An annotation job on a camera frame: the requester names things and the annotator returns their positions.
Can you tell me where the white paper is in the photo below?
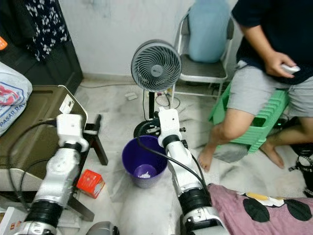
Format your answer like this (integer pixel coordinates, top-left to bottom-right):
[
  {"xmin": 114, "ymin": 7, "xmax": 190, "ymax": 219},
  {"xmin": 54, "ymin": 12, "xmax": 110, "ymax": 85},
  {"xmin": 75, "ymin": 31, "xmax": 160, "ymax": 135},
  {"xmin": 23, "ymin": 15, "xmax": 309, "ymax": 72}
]
[{"xmin": 134, "ymin": 165, "xmax": 157, "ymax": 180}]

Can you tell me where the white paper label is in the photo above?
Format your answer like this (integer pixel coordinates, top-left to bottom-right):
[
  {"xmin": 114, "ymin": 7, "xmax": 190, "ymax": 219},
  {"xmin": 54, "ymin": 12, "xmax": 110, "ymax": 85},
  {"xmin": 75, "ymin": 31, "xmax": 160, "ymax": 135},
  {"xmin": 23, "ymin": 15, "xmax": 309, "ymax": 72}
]
[{"xmin": 59, "ymin": 94, "xmax": 76, "ymax": 116}]

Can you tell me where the grey round standing fan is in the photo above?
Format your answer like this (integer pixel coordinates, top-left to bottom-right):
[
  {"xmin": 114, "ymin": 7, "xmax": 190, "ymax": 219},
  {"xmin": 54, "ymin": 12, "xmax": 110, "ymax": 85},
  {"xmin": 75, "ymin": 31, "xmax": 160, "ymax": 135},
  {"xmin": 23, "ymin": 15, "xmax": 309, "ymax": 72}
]
[{"xmin": 130, "ymin": 39, "xmax": 183, "ymax": 139}]

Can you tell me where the purple waste bin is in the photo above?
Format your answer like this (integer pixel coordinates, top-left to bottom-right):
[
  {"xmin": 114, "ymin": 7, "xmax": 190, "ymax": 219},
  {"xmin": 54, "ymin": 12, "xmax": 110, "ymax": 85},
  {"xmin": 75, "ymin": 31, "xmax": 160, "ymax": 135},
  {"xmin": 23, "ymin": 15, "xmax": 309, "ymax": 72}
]
[{"xmin": 121, "ymin": 136, "xmax": 170, "ymax": 190}]

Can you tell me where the white printed plastic bag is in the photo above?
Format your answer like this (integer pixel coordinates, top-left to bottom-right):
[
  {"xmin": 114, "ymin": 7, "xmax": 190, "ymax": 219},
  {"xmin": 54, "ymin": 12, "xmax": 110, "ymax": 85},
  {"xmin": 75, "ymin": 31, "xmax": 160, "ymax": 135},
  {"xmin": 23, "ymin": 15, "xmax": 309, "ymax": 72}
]
[{"xmin": 0, "ymin": 61, "xmax": 34, "ymax": 136}]

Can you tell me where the grey left robot leg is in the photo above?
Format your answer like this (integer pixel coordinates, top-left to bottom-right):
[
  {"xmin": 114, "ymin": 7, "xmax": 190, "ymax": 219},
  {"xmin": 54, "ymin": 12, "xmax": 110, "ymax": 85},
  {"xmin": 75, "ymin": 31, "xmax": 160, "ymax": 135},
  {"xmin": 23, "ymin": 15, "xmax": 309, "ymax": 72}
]
[{"xmin": 85, "ymin": 221, "xmax": 118, "ymax": 235}]

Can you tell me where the green plastic stool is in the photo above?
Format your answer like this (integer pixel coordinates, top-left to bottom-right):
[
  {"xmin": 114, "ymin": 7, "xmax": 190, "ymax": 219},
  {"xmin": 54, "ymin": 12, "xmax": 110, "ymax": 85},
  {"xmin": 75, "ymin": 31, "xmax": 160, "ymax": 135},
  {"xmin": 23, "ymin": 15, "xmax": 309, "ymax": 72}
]
[{"xmin": 207, "ymin": 80, "xmax": 291, "ymax": 148}]

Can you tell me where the black cabinet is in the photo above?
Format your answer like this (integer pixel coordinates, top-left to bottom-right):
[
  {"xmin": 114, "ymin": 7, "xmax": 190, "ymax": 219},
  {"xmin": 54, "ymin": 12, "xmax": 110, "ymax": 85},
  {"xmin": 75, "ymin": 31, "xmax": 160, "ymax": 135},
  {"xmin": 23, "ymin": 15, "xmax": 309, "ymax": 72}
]
[{"xmin": 0, "ymin": 0, "xmax": 84, "ymax": 94}]

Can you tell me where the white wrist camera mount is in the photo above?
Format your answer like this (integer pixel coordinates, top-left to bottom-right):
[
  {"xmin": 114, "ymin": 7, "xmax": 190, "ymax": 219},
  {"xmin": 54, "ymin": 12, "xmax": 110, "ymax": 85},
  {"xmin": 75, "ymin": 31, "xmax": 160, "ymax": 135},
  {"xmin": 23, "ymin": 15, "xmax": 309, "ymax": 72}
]
[
  {"xmin": 56, "ymin": 113, "xmax": 87, "ymax": 150},
  {"xmin": 157, "ymin": 108, "xmax": 181, "ymax": 143}
]

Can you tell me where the white handheld device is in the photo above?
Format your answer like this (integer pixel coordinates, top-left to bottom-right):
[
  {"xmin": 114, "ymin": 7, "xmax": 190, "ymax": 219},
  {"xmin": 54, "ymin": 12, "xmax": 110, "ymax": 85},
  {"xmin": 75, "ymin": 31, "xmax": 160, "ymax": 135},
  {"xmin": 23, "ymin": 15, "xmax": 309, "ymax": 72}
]
[{"xmin": 280, "ymin": 64, "xmax": 302, "ymax": 75}]

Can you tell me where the olive topped table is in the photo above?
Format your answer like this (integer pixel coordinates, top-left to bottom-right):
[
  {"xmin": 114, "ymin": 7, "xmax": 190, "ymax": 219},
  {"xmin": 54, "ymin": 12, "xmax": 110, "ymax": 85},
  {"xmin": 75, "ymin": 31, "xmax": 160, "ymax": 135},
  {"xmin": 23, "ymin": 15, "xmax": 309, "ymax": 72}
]
[{"xmin": 0, "ymin": 85, "xmax": 110, "ymax": 222}]

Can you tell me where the light blue cushion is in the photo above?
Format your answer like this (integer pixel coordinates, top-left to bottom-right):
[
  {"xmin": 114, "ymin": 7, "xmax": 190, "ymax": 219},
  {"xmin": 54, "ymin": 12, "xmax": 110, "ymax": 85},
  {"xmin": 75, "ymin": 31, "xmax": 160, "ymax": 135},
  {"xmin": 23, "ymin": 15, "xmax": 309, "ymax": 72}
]
[{"xmin": 186, "ymin": 0, "xmax": 231, "ymax": 64}]

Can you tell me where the dark floral garment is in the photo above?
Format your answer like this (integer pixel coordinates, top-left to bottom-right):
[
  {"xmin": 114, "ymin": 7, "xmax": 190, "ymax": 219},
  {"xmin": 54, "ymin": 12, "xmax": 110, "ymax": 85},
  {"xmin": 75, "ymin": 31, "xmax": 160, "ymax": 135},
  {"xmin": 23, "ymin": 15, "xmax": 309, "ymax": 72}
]
[{"xmin": 24, "ymin": 0, "xmax": 70, "ymax": 63}]

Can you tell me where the person's right hand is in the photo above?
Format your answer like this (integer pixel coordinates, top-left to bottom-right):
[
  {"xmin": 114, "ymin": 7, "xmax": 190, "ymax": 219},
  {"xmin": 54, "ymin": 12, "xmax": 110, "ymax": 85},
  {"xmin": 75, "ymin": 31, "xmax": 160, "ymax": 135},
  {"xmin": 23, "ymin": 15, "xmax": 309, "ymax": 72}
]
[{"xmin": 264, "ymin": 50, "xmax": 296, "ymax": 79}]

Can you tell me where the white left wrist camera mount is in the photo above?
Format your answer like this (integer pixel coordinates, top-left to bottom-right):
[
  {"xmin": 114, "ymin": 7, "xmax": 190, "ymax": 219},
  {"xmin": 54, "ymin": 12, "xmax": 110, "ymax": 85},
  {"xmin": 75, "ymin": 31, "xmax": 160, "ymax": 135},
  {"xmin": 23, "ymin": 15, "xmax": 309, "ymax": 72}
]
[{"xmin": 56, "ymin": 113, "xmax": 87, "ymax": 150}]

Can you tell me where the orange red small box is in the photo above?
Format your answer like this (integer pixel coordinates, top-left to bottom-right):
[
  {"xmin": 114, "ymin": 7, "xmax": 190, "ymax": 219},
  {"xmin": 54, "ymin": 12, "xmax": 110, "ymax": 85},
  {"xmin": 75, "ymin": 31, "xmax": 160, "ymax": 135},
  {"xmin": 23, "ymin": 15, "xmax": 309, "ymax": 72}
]
[{"xmin": 76, "ymin": 168, "xmax": 106, "ymax": 199}]

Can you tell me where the mauve cartoon print blanket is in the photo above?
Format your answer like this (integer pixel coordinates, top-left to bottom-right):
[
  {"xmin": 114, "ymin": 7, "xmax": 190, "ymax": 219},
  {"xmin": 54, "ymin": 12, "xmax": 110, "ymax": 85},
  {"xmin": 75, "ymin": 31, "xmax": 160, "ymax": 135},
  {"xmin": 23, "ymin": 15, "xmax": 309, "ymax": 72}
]
[{"xmin": 207, "ymin": 183, "xmax": 313, "ymax": 235}]

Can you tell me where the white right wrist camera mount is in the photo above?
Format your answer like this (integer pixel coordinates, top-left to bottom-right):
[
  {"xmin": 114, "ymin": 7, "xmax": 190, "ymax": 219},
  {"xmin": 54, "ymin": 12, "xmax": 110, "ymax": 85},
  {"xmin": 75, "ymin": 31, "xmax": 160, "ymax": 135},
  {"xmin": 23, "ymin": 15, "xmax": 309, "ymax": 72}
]
[{"xmin": 157, "ymin": 108, "xmax": 181, "ymax": 143}]

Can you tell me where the person in grey shorts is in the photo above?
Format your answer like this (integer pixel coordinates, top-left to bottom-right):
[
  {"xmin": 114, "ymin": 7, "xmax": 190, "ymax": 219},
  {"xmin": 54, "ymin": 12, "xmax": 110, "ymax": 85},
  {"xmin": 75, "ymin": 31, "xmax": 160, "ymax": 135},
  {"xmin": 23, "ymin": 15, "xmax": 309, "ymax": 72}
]
[{"xmin": 197, "ymin": 0, "xmax": 313, "ymax": 173}]

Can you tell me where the grey metal folding chair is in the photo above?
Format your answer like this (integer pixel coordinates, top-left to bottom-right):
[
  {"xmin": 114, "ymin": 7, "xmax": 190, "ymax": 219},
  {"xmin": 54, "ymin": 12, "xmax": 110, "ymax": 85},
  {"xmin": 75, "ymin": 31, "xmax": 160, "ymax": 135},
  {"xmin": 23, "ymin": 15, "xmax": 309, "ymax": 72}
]
[{"xmin": 173, "ymin": 6, "xmax": 236, "ymax": 99}]

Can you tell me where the white cardboard box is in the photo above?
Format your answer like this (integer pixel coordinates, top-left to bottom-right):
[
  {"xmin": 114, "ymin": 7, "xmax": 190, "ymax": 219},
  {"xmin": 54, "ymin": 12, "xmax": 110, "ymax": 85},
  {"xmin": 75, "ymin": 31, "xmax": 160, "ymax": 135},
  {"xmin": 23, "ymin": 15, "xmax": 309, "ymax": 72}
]
[{"xmin": 0, "ymin": 206, "xmax": 31, "ymax": 235}]

